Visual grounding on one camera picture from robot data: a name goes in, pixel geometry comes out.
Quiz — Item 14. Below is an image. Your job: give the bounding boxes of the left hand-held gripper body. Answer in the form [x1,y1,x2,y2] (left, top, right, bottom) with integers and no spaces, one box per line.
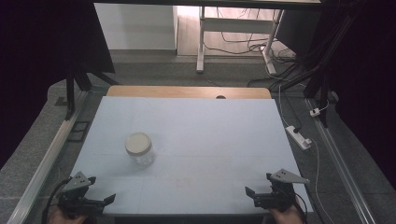
[57,171,106,218]

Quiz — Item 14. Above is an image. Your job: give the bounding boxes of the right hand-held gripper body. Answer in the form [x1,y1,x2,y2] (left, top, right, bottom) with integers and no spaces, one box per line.
[253,168,311,213]

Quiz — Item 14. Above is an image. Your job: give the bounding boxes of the clear glass jar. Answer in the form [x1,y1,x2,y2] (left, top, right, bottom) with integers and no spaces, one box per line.
[126,145,156,169]

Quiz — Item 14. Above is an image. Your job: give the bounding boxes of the beige round jar lid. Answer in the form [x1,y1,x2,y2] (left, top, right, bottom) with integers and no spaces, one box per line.
[124,132,153,157]

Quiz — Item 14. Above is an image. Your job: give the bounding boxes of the person's right hand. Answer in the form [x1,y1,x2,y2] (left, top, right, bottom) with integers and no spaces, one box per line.
[268,202,305,224]

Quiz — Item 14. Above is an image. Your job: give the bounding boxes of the person's left hand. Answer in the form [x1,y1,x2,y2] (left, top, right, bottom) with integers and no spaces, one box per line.
[47,204,91,224]

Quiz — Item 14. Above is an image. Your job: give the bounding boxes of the white power strip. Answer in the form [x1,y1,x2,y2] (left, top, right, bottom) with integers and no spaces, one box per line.
[285,124,313,151]

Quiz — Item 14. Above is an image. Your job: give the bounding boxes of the light blue table mat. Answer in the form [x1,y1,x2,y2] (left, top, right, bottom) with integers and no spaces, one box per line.
[53,95,314,217]

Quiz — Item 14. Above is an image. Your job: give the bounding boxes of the black metal stand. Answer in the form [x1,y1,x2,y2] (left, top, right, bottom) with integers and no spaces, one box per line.
[270,0,362,129]
[63,60,120,121]

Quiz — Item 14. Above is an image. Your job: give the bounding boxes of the black curtain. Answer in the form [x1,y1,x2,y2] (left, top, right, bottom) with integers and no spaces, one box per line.
[0,0,117,171]
[323,0,396,191]

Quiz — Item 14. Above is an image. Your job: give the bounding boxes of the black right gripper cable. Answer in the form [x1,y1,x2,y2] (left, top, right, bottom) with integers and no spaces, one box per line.
[292,191,310,224]

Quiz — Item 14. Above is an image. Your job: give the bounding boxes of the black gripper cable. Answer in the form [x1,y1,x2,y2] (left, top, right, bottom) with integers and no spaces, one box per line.
[40,176,73,224]
[292,191,310,224]

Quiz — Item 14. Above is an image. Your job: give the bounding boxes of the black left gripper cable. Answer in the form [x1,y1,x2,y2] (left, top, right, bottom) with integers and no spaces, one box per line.
[40,176,73,224]

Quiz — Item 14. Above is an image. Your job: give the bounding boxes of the aluminium floor rail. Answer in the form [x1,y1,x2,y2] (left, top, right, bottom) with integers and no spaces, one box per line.
[304,97,377,224]
[6,90,91,224]

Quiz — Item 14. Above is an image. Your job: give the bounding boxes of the white power strip cable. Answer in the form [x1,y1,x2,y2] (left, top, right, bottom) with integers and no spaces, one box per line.
[306,136,336,224]

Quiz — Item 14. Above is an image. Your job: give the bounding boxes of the thin white cable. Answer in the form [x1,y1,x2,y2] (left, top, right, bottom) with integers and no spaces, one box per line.
[264,62,292,128]

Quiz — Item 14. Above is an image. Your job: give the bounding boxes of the tangled floor cables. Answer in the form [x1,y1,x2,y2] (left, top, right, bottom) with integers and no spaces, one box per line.
[203,7,298,64]

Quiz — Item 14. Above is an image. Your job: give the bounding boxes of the white desk frame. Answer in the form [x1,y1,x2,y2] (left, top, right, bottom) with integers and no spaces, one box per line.
[195,6,286,76]

